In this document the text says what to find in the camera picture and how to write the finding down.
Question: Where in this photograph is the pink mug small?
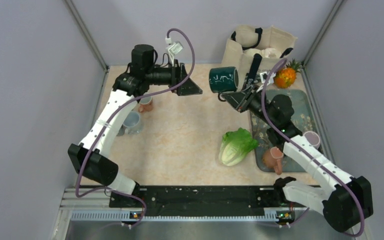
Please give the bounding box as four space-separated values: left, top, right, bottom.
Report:
138 96 154 113

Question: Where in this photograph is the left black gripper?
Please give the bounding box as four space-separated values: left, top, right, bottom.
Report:
145 58 202 95

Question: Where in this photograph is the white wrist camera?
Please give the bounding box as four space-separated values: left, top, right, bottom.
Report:
259 71 276 85
165 37 184 65

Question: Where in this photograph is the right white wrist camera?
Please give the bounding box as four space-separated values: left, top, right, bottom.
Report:
259 71 276 85

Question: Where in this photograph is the pink mug large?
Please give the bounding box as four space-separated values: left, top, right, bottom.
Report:
262 146 284 175

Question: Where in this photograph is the toy pineapple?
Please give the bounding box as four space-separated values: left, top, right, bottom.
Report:
274 58 303 89

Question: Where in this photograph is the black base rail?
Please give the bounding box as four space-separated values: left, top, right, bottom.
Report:
109 185 300 217

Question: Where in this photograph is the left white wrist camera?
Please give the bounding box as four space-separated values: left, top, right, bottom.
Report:
165 37 184 65

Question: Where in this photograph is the floral grey tray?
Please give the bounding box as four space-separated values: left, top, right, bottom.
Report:
249 89 318 173

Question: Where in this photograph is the mauve cup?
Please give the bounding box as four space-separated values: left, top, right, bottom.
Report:
303 130 321 149

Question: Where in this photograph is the toy lettuce head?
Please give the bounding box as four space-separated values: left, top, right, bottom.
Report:
218 127 259 166

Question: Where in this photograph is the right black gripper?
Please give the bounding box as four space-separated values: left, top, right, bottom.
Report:
222 83 277 127

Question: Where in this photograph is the beige canvas tote bag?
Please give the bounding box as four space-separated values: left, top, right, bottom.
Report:
221 25 297 90

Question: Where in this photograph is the dark teal mug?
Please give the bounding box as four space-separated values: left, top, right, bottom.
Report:
208 66 239 93

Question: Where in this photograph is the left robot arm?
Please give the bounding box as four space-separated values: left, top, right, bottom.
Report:
67 41 203 207

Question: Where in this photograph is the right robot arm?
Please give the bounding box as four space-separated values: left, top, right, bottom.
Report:
219 87 374 233

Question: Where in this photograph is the white grey mug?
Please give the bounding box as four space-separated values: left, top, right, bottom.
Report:
122 111 144 135

